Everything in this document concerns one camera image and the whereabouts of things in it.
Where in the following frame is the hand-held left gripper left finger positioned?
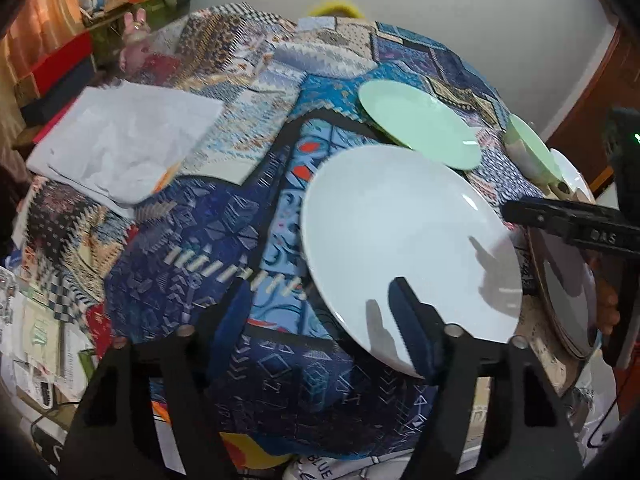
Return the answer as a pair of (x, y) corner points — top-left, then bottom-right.
(60, 324), (237, 480)

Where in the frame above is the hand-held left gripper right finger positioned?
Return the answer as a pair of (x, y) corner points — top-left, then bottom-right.
(388, 276), (584, 480)

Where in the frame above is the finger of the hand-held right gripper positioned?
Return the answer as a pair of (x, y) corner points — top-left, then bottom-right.
(501, 196), (583, 250)

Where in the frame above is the green bowl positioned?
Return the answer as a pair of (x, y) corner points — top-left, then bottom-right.
(502, 112), (564, 186)

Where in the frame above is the brown rimmed grey plate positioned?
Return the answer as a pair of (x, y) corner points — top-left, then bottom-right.
(527, 225), (602, 361)

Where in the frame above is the large white plate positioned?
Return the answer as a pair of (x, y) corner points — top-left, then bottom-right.
(300, 145), (524, 379)

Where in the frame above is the green plate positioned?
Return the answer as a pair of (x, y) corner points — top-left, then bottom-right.
(357, 80), (482, 171)

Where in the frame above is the person's right hand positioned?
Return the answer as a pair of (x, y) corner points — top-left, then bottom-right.
(592, 255), (622, 337)

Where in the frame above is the white spotted bowl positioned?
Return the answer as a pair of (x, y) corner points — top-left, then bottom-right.
(549, 147), (597, 205)

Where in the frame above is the patchwork printed tablecloth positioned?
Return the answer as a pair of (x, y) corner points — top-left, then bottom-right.
(22, 2), (598, 463)

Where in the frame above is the stack of printed papers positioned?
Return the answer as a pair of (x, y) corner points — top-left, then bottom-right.
(0, 262), (98, 413)

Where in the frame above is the folded white cloth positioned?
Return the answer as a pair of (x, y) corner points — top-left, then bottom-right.
(25, 81), (226, 207)

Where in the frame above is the yellow round object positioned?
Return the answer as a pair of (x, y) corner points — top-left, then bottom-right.
(307, 0), (367, 20)

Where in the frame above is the dark blue box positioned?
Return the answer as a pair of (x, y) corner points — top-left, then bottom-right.
(21, 62), (100, 127)

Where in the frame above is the red box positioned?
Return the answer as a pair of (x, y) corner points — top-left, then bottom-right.
(31, 34), (97, 87)

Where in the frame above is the pink bunny toy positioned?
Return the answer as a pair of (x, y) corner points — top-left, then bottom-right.
(119, 9), (152, 72)

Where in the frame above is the green box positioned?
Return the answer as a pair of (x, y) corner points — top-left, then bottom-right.
(81, 0), (177, 58)

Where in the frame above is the orange curtain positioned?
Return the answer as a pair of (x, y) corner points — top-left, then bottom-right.
(0, 0), (87, 78)

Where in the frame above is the black cable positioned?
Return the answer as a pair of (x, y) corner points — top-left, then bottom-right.
(586, 367), (632, 452)

